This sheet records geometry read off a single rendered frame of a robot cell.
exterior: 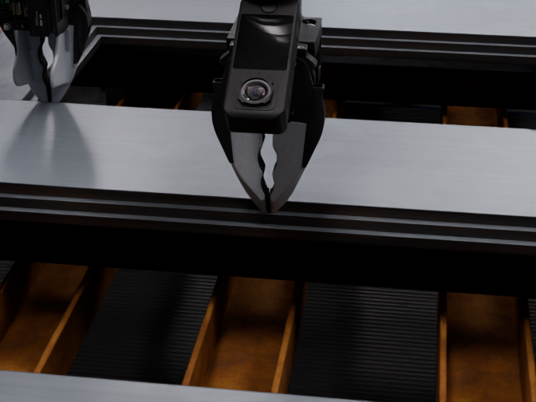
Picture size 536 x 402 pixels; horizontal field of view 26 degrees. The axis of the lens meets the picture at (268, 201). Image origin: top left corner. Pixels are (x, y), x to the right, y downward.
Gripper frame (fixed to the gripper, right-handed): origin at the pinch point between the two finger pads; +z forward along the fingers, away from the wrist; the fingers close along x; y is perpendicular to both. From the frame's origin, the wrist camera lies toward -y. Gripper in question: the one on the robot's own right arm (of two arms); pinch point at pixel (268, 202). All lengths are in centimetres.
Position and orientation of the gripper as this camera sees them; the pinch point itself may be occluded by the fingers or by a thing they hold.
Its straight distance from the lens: 96.4
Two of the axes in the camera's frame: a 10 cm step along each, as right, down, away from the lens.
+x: -9.9, -0.6, 1.2
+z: 0.0, 8.8, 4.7
